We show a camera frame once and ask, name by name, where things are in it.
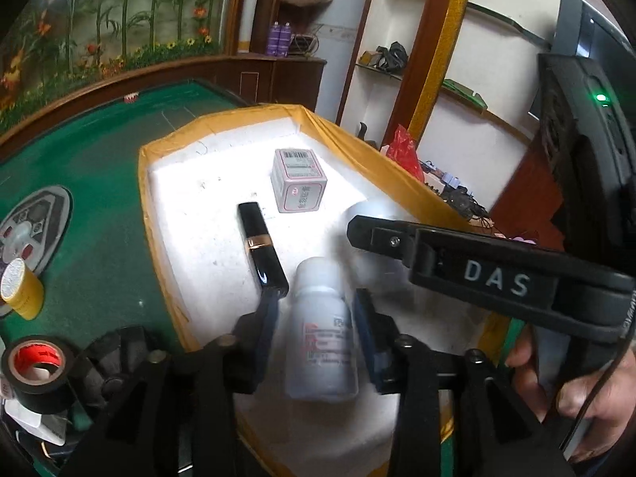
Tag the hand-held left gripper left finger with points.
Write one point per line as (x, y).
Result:
(268, 320)

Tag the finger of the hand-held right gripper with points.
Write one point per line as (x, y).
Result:
(377, 236)

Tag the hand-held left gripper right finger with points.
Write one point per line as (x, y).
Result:
(366, 330)

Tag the large white pill bottle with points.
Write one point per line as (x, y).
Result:
(323, 308)

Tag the black lipstick tube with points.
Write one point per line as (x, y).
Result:
(258, 243)

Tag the yellow lined cardboard box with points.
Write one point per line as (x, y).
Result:
(208, 238)

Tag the black round filter cartridge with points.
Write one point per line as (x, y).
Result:
(107, 353)

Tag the black tape roll red core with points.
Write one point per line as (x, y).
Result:
(39, 397)

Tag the yellow round jar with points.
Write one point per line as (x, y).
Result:
(22, 293)

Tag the white plug charger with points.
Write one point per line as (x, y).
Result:
(30, 420)

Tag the person's right hand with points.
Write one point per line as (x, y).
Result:
(611, 407)

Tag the red plastic bag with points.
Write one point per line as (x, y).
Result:
(405, 151)

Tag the white power strip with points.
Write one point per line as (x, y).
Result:
(447, 179)

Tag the small pink grey carton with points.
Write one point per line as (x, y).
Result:
(298, 179)

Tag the brown wooden side table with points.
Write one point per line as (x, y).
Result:
(526, 184)

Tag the green flat item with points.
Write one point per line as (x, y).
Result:
(467, 93)

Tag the curved wooden cabinet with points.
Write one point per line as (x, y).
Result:
(293, 82)

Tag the small tan box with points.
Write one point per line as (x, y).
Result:
(368, 58)

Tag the black bag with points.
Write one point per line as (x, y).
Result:
(395, 54)

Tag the purple spray can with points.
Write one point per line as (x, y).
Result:
(273, 38)
(284, 39)

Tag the wooden gold trimmed shelf unit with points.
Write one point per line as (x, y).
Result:
(437, 20)

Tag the grey mahjong table control panel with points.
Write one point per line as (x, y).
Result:
(30, 223)

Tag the small red white object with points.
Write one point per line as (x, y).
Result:
(130, 98)

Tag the rolled white yellow paper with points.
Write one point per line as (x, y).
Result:
(245, 10)

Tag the black flat television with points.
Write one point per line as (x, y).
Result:
(576, 25)

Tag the artificial flower display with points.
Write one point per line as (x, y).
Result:
(99, 20)

